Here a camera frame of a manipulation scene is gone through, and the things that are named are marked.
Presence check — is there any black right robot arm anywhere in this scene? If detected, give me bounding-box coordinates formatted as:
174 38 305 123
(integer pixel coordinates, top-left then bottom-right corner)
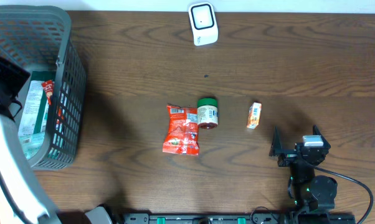
269 126 338 212

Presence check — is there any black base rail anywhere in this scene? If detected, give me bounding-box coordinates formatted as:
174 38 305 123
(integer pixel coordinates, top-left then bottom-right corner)
84 205 356 224

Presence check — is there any red snack packet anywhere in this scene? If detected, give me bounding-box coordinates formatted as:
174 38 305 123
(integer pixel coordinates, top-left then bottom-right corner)
163 105 199 156

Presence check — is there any green lid spice jar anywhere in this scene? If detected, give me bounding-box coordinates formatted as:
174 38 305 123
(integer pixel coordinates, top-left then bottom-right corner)
197 98 219 129

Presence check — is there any grey plastic mesh basket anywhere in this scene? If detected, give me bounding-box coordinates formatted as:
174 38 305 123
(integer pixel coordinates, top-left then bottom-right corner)
0 5 87 170

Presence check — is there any small red sachet in basket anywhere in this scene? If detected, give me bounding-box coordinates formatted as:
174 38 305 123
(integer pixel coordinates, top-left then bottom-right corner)
41 80 54 106

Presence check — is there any teal packet in basket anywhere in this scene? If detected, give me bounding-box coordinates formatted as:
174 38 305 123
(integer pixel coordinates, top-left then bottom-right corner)
19 132 45 160

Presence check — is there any small orange box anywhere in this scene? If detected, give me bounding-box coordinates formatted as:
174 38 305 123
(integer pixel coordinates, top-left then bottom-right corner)
246 102 262 129

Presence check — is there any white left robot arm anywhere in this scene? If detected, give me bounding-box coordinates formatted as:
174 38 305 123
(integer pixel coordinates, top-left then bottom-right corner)
0 57 60 224

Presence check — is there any white green packet in basket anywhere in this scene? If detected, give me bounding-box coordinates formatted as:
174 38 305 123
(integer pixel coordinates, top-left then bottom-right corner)
18 80 46 136

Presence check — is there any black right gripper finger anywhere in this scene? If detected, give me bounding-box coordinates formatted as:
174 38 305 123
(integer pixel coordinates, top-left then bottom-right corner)
269 127 283 157
312 125 322 136

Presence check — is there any white barcode scanner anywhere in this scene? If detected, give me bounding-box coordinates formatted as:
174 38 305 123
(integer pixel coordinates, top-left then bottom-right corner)
188 2 219 46

